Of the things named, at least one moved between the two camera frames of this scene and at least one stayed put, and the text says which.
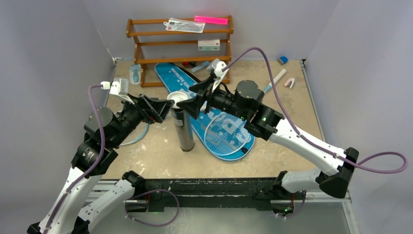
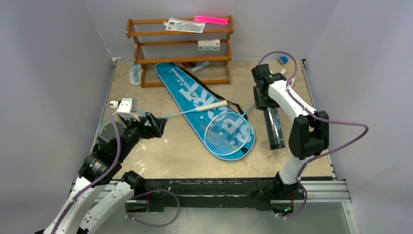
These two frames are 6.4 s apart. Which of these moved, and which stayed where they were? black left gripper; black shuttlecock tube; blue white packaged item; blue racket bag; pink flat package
Moved: black shuttlecock tube; black left gripper
Stayed: blue white packaged item; blue racket bag; pink flat package
